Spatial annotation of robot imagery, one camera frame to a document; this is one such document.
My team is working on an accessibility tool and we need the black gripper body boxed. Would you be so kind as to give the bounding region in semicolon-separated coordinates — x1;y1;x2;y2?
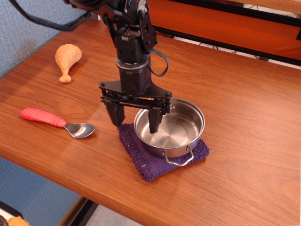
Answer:
99;62;172;113

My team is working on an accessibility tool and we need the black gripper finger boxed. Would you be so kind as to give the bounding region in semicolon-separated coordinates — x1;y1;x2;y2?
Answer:
104;100;125;127
149;108;166;134

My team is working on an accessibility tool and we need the small stainless steel pot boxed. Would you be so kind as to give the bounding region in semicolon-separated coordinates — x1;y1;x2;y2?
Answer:
134;98;205;167

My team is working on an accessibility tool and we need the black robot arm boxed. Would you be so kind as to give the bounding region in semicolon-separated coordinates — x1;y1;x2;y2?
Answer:
65;0;172;134

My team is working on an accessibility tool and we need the purple terry cloth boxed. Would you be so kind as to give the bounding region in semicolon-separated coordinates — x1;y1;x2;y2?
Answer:
118;123;210;182

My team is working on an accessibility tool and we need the toy chicken drumstick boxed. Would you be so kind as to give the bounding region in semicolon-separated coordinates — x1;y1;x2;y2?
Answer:
55;44;82;83

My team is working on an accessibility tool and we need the orange toy at corner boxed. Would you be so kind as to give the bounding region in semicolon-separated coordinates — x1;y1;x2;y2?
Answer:
8;217;30;226

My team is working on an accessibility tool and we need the red handled metal spoon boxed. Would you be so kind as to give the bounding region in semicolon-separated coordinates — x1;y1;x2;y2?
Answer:
20;108;95;138

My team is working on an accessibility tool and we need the orange panel with black frame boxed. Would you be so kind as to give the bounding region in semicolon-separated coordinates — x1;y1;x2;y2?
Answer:
149;0;301;65

